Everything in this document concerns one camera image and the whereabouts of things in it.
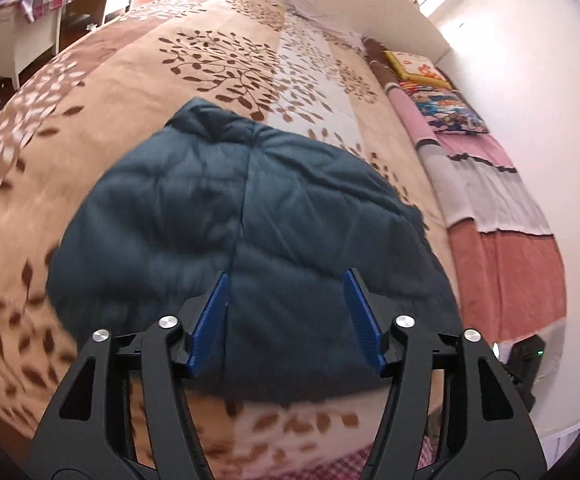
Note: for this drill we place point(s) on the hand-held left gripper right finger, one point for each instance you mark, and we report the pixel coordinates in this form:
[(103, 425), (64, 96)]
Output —
[(362, 325)]

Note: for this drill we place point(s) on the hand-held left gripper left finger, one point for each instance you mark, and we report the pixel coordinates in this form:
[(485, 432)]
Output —
[(210, 330)]

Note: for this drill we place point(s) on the dark teal quilted jacket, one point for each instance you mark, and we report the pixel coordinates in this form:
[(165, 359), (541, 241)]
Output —
[(270, 210)]

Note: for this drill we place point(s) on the person's plaid clothing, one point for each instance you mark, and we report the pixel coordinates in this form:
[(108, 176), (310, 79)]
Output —
[(342, 466)]

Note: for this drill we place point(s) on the pink striped blanket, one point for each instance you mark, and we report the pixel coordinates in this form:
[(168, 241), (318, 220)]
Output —
[(494, 200)]

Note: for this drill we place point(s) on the colourful cartoon cushion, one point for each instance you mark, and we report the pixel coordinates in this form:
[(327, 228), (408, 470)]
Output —
[(447, 110)]

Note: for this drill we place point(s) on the beige leaf-print bed blanket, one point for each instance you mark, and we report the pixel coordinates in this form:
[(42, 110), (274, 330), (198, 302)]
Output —
[(145, 85)]

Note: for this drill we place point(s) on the yellow cushion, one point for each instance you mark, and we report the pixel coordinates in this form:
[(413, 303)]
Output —
[(417, 67)]

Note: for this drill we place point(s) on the white pillow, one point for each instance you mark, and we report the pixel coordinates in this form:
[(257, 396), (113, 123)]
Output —
[(315, 12)]

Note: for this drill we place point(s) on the white drawer cabinet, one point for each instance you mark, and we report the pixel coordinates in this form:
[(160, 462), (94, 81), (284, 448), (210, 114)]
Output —
[(5, 45)]

